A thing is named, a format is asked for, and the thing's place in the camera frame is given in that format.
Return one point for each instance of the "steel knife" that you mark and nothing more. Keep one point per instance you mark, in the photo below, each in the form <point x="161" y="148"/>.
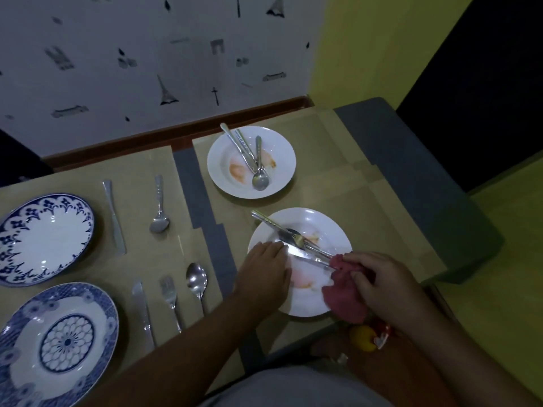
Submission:
<point x="227" y="133"/>
<point x="140" y="300"/>
<point x="115" y="224"/>

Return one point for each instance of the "blue geometric rim plate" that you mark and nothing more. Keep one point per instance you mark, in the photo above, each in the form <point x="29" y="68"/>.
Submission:
<point x="67" y="343"/>

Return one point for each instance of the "steel spoon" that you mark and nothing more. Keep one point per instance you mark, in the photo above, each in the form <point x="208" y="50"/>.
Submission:
<point x="159" y="224"/>
<point x="197" y="277"/>
<point x="260" y="182"/>

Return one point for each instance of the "person's right hand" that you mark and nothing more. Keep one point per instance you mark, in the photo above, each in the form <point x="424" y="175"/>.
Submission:
<point x="390" y="292"/>

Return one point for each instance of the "person's left hand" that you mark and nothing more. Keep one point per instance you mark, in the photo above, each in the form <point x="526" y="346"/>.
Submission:
<point x="263" y="279"/>

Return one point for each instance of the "beige woven placemat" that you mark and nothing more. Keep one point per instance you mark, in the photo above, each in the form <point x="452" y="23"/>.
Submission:
<point x="382" y="216"/>
<point x="331" y="148"/>
<point x="178" y="254"/>
<point x="135" y="199"/>

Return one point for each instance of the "steel fork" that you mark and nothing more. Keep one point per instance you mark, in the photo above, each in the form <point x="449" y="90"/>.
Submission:
<point x="168" y="290"/>
<point x="242" y="138"/>

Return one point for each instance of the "person's left forearm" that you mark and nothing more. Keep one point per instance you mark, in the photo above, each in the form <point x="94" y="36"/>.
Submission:
<point x="169" y="364"/>

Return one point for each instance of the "brown wooden baseboard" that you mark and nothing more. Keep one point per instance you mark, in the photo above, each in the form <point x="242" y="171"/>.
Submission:
<point x="148" y="139"/>

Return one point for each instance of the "red cleaning cloth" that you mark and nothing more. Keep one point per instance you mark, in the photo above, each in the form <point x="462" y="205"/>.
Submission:
<point x="343" y="296"/>

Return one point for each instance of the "black furniture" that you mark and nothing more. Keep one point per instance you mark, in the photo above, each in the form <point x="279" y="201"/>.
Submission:
<point x="479" y="93"/>

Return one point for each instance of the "pile of steel cutlery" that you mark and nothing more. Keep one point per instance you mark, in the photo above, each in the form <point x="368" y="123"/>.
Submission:
<point x="271" y="222"/>

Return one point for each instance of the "blue floral rim plate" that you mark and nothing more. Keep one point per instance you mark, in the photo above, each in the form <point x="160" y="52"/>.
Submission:
<point x="46" y="241"/>

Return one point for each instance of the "white plate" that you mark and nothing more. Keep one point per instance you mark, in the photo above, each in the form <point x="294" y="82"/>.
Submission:
<point x="280" y="156"/>
<point x="326" y="220"/>

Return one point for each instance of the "person's grey shirt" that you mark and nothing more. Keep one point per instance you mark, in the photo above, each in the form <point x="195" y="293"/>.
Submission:
<point x="297" y="389"/>

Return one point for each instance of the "person's right forearm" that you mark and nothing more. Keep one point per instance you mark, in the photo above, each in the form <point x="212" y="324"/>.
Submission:
<point x="466" y="368"/>

